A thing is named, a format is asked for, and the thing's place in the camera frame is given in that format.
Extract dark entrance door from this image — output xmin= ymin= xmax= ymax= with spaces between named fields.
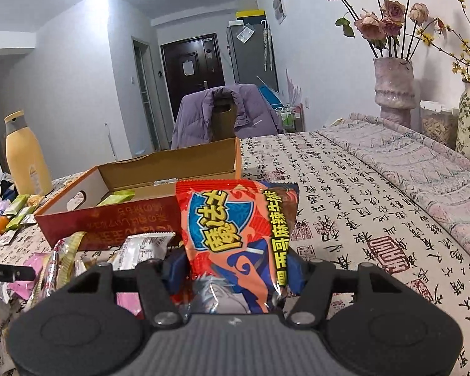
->
xmin=160 ymin=34 xmax=225 ymax=119

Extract calligraphy print tablecloth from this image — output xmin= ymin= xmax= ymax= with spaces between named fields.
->
xmin=0 ymin=130 xmax=470 ymax=376

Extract pink ceramic vase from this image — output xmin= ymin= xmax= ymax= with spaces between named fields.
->
xmin=373 ymin=57 xmax=417 ymax=127

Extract purple jacket on chair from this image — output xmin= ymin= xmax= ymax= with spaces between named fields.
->
xmin=171 ymin=84 xmax=284 ymax=149

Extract yellow thermos bottle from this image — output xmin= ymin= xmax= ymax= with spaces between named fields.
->
xmin=4 ymin=110 xmax=53 ymax=195

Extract dried pink roses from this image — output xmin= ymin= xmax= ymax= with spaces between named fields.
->
xmin=328 ymin=0 xmax=448 ymax=62

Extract grey refrigerator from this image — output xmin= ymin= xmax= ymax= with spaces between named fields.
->
xmin=227 ymin=17 xmax=278 ymax=91

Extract green packet near tangerines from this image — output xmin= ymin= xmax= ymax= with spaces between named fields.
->
xmin=3 ymin=194 xmax=29 ymax=217

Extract white grey snack packet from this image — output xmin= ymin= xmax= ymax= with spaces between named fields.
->
xmin=112 ymin=232 xmax=175 ymax=271

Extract orange cardboard box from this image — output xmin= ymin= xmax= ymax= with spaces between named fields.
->
xmin=35 ymin=138 xmax=242 ymax=251

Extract green snack packet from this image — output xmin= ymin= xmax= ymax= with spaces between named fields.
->
xmin=97 ymin=190 xmax=136 ymax=207

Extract clear storage jar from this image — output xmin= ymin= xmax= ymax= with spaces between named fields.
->
xmin=420 ymin=100 xmax=458 ymax=149

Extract red noodle snack bag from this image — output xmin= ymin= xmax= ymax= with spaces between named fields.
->
xmin=175 ymin=179 xmax=300 ymax=314

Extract pink snack packet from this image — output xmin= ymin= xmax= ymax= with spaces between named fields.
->
xmin=7 ymin=253 xmax=51 ymax=303

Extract wooden chair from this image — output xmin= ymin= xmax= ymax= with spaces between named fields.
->
xmin=210 ymin=98 xmax=237 ymax=141

